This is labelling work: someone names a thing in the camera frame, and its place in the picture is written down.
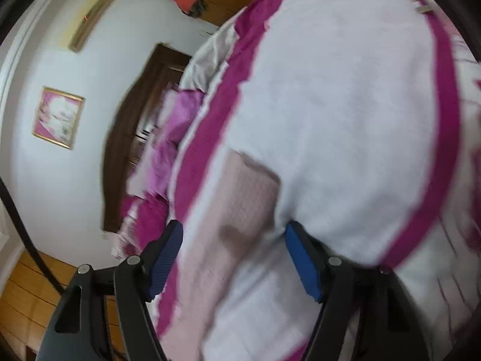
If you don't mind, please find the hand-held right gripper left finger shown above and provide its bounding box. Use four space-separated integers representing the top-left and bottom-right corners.
38 219 185 361

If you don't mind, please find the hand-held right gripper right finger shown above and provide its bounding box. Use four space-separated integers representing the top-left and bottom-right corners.
284 221 433 361

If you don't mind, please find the pink knitted sweater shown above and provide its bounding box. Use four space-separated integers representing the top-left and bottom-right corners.
161 148 282 361

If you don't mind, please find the pink white floral quilt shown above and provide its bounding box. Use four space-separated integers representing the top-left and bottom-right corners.
105 229 145 260

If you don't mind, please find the magenta pillow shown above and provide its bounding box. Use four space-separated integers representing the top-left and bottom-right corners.
120 195 170 257

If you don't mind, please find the dark wooden headboard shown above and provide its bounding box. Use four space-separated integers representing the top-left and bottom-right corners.
102 43 194 234

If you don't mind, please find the purple fleece blanket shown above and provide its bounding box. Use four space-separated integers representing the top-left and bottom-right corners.
148 89 207 204

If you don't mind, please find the white magenta striped bedspread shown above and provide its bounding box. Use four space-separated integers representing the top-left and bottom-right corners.
113 0 481 361

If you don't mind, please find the gold framed pink picture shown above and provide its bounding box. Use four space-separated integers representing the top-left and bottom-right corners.
32 86 86 150

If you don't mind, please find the long gold framed picture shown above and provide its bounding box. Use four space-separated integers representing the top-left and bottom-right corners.
68 0 128 53

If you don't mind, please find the black cable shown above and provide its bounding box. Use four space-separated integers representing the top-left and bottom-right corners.
0 178 64 296

